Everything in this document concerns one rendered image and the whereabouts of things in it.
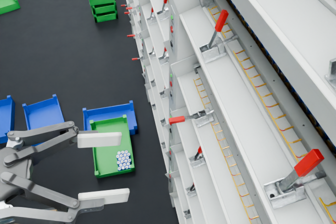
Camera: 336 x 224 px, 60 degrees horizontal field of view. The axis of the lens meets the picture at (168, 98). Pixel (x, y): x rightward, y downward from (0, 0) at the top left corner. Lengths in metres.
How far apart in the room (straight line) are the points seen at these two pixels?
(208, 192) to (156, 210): 0.75
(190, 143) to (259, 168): 0.47
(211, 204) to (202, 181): 0.06
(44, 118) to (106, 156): 0.51
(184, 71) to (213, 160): 0.26
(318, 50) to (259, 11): 0.08
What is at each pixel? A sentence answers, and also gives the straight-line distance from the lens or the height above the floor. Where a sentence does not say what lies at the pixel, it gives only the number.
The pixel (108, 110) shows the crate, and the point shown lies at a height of 0.03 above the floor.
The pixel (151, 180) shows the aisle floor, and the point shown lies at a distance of 1.57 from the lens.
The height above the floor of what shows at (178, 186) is 0.31.
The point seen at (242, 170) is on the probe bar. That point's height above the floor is 0.92.
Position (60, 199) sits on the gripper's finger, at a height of 1.03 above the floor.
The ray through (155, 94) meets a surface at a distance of 1.50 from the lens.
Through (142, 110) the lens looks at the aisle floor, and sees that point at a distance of 1.84.
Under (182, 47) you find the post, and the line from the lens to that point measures 0.71.
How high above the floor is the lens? 1.40
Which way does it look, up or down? 48 degrees down
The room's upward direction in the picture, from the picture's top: straight up
